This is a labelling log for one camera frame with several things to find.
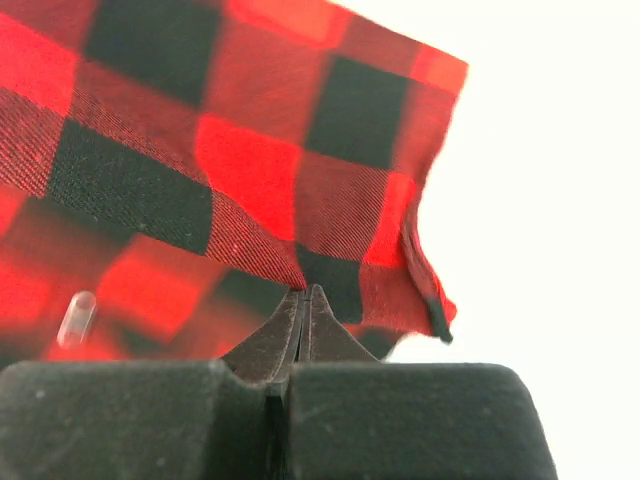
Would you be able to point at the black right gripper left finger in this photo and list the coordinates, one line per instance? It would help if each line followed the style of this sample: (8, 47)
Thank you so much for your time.
(208, 419)

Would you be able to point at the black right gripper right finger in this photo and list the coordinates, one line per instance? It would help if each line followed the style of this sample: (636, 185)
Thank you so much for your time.
(351, 416)

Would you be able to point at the red black plaid shirt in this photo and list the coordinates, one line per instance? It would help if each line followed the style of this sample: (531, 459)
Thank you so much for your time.
(188, 162)

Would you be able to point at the clear round sticker on shirt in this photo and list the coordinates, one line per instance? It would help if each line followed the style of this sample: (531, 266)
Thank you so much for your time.
(77, 320)

